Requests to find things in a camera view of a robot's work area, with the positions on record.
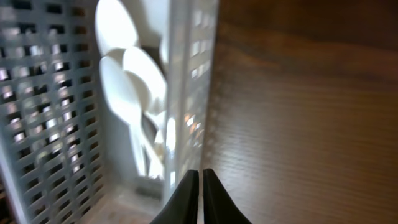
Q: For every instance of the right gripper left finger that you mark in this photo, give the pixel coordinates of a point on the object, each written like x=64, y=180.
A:
x=182, y=207

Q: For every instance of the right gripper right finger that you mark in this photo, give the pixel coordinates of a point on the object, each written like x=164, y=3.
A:
x=218, y=206

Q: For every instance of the clear plastic basket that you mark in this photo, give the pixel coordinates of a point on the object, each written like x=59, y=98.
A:
x=65, y=156

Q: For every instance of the white plastic spoon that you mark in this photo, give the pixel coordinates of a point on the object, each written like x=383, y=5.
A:
x=157, y=15
x=124, y=102
x=151, y=87
x=114, y=27

